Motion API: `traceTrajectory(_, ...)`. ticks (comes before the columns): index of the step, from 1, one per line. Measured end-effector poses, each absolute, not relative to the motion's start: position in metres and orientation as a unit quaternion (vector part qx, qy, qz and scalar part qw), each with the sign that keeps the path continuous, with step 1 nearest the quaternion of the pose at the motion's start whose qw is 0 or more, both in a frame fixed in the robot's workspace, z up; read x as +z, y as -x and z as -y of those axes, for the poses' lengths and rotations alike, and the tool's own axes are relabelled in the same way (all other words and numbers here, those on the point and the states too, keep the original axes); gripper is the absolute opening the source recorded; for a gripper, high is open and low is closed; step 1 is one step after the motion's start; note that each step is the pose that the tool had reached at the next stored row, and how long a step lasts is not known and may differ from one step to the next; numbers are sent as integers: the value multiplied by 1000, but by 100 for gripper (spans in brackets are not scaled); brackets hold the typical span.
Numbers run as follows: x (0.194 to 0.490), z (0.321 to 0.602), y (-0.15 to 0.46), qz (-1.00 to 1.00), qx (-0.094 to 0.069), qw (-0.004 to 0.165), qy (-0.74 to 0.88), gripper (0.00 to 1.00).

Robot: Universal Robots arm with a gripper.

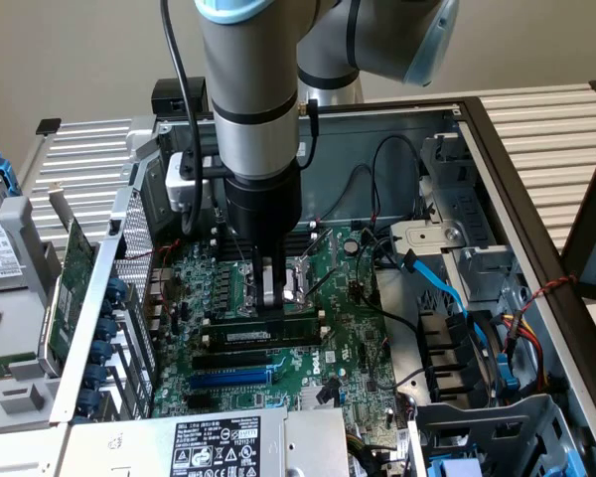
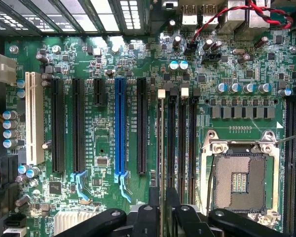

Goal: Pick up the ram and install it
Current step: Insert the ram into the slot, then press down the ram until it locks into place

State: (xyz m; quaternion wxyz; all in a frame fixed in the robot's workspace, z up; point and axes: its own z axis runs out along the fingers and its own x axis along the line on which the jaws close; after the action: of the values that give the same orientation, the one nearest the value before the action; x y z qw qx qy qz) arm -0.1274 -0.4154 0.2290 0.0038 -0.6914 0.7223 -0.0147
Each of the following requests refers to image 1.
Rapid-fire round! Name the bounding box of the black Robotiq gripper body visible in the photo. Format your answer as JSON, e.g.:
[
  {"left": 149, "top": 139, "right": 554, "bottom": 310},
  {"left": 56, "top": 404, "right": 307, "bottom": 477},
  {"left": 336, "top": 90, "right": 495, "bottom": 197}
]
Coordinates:
[{"left": 223, "top": 166, "right": 303, "bottom": 260}]

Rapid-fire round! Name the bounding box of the green RAM stick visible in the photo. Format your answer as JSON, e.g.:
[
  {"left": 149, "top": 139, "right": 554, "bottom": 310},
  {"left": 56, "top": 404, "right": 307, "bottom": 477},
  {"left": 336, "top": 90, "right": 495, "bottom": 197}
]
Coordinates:
[
  {"left": 0, "top": 352, "right": 37, "bottom": 382},
  {"left": 201, "top": 317, "right": 324, "bottom": 345}
]

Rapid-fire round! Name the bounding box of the black RAM slot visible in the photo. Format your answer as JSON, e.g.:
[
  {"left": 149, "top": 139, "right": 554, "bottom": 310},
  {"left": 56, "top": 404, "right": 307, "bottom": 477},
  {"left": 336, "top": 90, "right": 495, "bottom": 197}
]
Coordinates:
[
  {"left": 217, "top": 241, "right": 313, "bottom": 253},
  {"left": 201, "top": 341, "right": 324, "bottom": 356},
  {"left": 217, "top": 228, "right": 313, "bottom": 240},
  {"left": 217, "top": 247, "right": 313, "bottom": 260},
  {"left": 217, "top": 235, "right": 313, "bottom": 247}
]

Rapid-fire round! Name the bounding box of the CPU socket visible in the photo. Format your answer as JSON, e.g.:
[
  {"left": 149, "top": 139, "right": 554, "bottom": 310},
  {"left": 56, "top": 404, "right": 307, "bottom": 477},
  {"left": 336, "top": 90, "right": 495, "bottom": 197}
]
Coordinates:
[{"left": 235, "top": 255, "right": 319, "bottom": 317}]

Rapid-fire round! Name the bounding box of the thin metal locking lever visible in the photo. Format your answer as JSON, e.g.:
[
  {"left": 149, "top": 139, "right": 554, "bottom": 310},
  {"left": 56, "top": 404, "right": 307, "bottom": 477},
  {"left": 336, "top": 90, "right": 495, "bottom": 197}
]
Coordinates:
[{"left": 305, "top": 267, "right": 348, "bottom": 302}]

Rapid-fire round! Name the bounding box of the long black expansion slot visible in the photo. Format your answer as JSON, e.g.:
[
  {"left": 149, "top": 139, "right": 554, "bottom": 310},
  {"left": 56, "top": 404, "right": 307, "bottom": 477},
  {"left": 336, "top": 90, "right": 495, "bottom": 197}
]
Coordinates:
[{"left": 192, "top": 349, "right": 269, "bottom": 372}]

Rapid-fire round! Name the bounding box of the green Dell motherboard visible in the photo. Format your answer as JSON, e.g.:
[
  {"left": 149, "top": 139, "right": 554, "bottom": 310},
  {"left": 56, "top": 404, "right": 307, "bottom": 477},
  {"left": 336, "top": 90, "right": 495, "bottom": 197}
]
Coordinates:
[{"left": 151, "top": 226, "right": 403, "bottom": 433}]

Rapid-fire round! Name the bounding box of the blue expansion slot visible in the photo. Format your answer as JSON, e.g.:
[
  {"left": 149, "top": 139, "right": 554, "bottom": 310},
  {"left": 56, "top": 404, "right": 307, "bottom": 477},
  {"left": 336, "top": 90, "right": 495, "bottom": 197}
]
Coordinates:
[{"left": 188, "top": 368, "right": 270, "bottom": 393}]

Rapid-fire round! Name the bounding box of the silver rear port block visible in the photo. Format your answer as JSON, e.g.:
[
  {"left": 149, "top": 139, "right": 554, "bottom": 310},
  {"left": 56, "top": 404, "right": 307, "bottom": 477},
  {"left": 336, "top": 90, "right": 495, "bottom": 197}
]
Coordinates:
[{"left": 146, "top": 266, "right": 174, "bottom": 335}]

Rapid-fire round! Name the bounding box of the open black silver PC case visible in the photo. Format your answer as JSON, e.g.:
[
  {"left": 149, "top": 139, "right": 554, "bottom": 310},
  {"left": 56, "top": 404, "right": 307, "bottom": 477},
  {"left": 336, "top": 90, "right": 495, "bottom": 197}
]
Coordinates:
[{"left": 49, "top": 96, "right": 596, "bottom": 477}]

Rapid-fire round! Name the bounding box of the silver chipset heatsink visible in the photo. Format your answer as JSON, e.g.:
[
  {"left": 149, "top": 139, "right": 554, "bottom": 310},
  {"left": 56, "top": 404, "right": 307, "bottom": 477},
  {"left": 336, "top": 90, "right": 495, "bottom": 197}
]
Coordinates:
[{"left": 299, "top": 381, "right": 344, "bottom": 409}]

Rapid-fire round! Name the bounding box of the short black expansion slot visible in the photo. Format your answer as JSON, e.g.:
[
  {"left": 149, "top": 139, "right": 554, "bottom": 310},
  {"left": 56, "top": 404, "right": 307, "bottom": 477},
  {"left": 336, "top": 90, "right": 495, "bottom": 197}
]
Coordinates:
[{"left": 186, "top": 394, "right": 223, "bottom": 412}]

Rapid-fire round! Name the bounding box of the black box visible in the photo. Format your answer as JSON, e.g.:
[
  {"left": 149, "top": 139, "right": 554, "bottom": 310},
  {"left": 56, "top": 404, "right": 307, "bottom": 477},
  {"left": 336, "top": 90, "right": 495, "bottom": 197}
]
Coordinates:
[{"left": 151, "top": 78, "right": 211, "bottom": 119}]

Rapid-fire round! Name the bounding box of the black fan shroud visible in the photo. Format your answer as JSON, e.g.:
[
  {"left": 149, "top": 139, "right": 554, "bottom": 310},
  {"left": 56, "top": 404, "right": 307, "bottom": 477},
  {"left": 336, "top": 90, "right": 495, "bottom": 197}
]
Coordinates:
[{"left": 415, "top": 308, "right": 503, "bottom": 404}]

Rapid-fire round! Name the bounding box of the silver disk bay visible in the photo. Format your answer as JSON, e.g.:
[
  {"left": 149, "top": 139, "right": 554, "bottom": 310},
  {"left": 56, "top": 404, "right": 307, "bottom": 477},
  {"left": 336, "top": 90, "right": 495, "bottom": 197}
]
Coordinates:
[{"left": 389, "top": 131, "right": 518, "bottom": 304}]

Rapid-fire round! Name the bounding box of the green graphics card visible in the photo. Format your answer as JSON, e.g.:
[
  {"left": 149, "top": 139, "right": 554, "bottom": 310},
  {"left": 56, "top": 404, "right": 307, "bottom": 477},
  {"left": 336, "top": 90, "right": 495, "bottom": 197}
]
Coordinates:
[{"left": 37, "top": 183, "right": 100, "bottom": 377}]

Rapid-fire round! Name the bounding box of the silver power supply with label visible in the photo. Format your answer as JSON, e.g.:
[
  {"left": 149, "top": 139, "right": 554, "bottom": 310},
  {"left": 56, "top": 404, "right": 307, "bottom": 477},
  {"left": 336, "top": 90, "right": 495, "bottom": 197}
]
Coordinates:
[{"left": 67, "top": 405, "right": 352, "bottom": 477}]

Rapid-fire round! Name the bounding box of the grey parts rack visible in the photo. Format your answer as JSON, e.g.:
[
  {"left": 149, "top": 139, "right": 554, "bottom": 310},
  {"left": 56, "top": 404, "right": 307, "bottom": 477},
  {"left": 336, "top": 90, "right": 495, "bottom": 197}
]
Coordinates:
[{"left": 0, "top": 193, "right": 69, "bottom": 436}]

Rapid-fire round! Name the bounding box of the grey drive cage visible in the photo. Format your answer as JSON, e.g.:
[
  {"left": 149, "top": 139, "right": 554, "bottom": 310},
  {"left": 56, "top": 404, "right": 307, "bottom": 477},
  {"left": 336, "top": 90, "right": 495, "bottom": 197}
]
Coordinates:
[{"left": 406, "top": 394, "right": 585, "bottom": 477}]

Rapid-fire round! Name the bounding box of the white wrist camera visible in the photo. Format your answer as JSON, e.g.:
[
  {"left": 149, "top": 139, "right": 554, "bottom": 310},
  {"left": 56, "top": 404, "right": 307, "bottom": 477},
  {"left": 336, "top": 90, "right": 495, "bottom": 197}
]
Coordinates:
[{"left": 165, "top": 151, "right": 213, "bottom": 216}]

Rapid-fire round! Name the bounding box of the black cable gold connector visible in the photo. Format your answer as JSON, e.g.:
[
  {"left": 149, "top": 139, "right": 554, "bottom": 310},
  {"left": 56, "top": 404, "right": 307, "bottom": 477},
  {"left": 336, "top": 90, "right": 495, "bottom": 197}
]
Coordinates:
[{"left": 297, "top": 97, "right": 322, "bottom": 173}]

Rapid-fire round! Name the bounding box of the black looped wire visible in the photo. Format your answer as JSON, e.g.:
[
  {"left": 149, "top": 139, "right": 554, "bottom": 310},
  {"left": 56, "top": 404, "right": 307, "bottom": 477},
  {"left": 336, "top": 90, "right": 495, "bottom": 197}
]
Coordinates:
[
  {"left": 371, "top": 134, "right": 424, "bottom": 225},
  {"left": 327, "top": 162, "right": 376, "bottom": 223}
]

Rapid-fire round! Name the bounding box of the black angled wire plug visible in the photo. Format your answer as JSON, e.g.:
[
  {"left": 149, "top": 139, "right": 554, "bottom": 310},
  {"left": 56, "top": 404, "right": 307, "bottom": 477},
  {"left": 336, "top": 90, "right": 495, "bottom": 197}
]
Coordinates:
[{"left": 316, "top": 376, "right": 340, "bottom": 406}]

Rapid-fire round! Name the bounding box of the thin red wire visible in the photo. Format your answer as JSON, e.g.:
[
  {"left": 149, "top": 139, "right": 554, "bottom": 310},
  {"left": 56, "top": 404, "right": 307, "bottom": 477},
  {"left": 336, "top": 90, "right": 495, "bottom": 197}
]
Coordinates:
[{"left": 123, "top": 239, "right": 185, "bottom": 263}]

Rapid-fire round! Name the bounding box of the flat blue SATA wire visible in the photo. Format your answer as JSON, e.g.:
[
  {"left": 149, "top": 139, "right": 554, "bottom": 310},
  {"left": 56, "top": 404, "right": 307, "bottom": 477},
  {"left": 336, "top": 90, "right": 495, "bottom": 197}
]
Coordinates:
[{"left": 400, "top": 249, "right": 481, "bottom": 349}]

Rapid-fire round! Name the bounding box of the black camera cable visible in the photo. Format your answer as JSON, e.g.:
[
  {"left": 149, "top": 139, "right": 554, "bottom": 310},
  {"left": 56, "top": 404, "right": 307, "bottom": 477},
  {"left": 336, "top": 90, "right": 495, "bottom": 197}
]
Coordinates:
[{"left": 159, "top": 0, "right": 206, "bottom": 236}]

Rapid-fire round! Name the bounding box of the black wire with blue plug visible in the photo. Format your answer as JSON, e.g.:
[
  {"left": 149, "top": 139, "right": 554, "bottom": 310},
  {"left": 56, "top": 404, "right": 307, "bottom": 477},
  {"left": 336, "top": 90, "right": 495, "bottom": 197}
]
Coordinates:
[{"left": 496, "top": 317, "right": 521, "bottom": 394}]

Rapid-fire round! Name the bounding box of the blue plastic drive bracket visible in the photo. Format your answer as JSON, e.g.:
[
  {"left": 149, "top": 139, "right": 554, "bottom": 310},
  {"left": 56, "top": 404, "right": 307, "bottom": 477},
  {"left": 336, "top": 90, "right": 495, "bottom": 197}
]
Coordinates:
[{"left": 426, "top": 454, "right": 486, "bottom": 477}]

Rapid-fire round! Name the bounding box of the red yellow power wire bundle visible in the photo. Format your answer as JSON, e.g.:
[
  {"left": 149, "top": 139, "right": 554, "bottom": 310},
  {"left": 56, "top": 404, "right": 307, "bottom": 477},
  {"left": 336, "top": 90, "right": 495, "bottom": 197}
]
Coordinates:
[{"left": 501, "top": 307, "right": 547, "bottom": 392}]

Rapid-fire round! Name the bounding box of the red black twisted wire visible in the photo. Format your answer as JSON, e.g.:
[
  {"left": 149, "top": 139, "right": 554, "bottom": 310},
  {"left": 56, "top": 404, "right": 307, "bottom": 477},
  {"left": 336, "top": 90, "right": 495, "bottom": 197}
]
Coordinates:
[{"left": 519, "top": 274, "right": 577, "bottom": 315}]

